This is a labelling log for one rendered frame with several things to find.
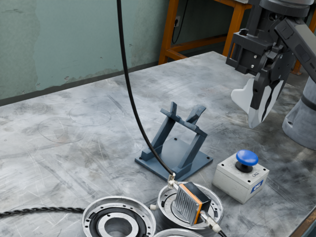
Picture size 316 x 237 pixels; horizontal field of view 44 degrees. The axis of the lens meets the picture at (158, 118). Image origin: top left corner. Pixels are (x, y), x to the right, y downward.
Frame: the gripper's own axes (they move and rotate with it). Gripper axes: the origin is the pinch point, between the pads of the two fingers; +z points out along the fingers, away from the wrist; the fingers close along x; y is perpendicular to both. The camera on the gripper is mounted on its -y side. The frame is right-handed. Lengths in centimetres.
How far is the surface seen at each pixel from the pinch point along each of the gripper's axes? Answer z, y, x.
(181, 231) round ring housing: 10.1, -2.9, 20.5
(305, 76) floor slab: 94, 95, -303
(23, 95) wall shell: 83, 162, -49
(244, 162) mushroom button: 7.2, -0.7, 1.7
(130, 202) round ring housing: 10.5, 6.1, 22.2
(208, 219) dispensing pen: 8.6, -4.6, 17.1
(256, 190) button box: 12.7, -3.6, -0.7
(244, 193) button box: 11.8, -3.3, 3.3
